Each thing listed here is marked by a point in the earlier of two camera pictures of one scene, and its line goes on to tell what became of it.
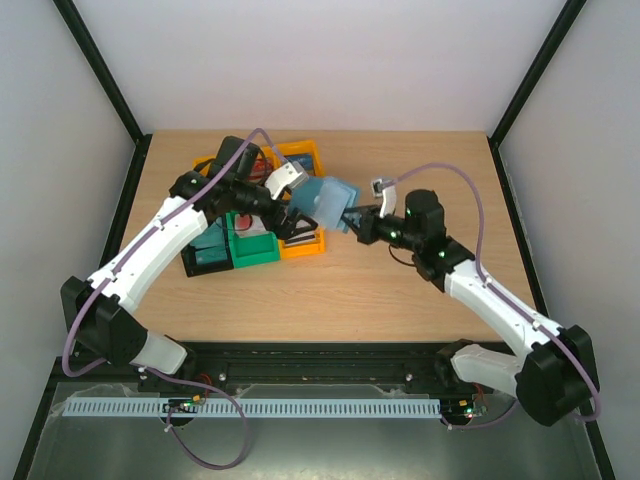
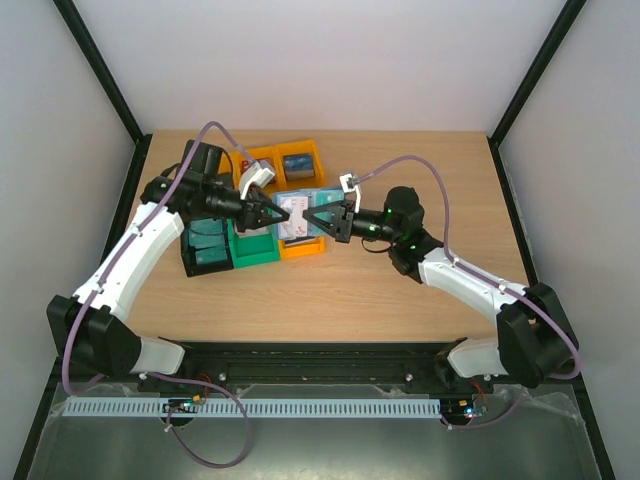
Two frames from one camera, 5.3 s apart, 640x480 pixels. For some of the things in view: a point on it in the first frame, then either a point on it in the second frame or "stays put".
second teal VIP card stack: (211, 255) stays put
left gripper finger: (299, 224) to (266, 216)
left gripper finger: (297, 216) to (272, 212)
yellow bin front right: (302, 250) stays put
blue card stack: (305, 160) stays put
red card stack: (261, 169) stays put
